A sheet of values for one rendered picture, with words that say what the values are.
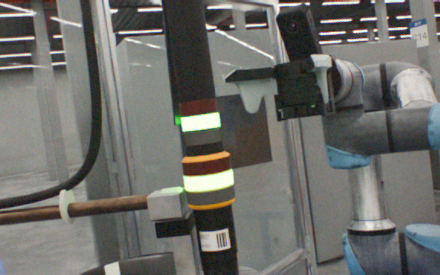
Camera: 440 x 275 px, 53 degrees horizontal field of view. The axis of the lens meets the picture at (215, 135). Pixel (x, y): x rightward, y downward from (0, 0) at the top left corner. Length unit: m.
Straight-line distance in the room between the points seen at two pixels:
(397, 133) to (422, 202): 4.50
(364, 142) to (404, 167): 4.27
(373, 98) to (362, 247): 0.36
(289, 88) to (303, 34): 0.08
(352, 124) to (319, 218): 3.63
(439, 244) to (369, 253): 0.16
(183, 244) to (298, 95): 0.31
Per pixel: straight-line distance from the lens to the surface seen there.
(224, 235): 0.39
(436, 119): 0.79
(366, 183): 1.15
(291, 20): 0.64
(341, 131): 0.79
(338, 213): 4.52
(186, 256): 0.40
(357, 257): 1.16
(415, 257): 1.16
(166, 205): 0.39
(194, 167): 0.38
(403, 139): 0.79
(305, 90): 0.62
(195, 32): 0.38
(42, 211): 0.44
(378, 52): 4.87
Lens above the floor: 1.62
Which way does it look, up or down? 3 degrees down
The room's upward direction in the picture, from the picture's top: 8 degrees counter-clockwise
